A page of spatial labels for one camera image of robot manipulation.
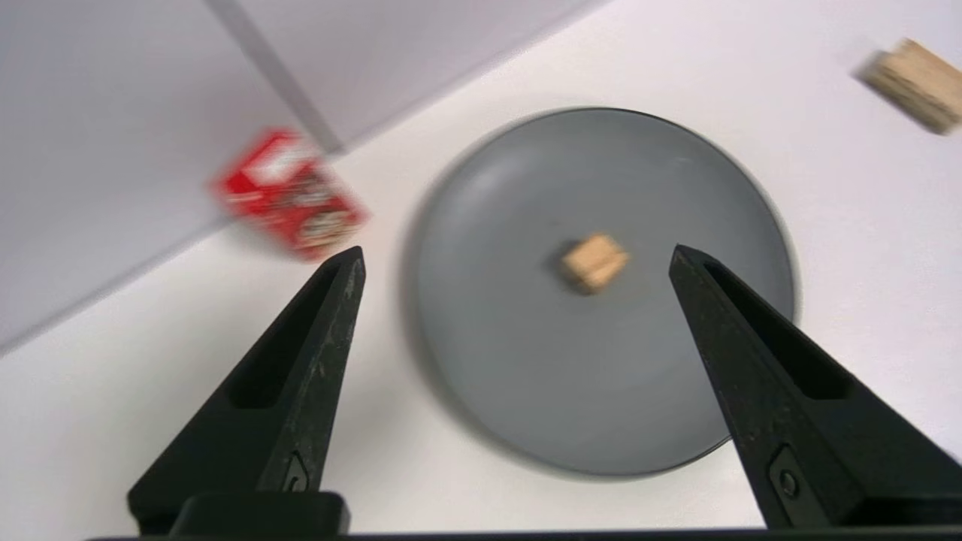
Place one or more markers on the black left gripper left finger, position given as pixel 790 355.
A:
pixel 278 406

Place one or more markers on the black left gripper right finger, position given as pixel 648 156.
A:
pixel 804 421

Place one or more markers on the small wooden cube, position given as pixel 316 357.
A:
pixel 594 261

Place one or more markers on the gray round plate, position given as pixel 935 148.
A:
pixel 601 315

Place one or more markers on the red milk carton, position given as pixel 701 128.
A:
pixel 289 195

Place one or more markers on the rectangular wooden block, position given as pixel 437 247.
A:
pixel 913 84

